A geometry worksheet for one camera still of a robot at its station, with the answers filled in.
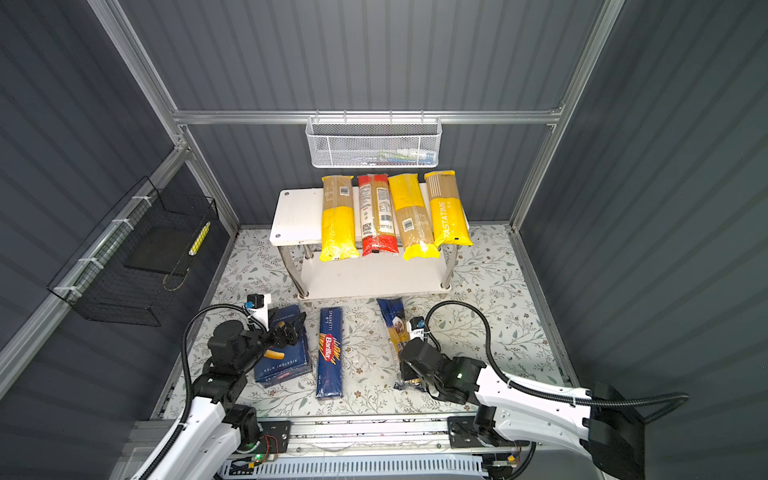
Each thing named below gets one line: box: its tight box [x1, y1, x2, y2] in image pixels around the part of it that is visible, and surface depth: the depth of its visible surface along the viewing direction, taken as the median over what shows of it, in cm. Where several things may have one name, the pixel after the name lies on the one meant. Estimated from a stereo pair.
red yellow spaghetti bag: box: [358, 174, 400, 257], surface depth 74 cm
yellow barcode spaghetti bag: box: [388, 173, 440, 261], surface depth 73 cm
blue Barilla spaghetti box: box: [316, 307, 343, 399], surface depth 85 cm
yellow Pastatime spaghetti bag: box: [424, 170, 473, 246], surface depth 77 cm
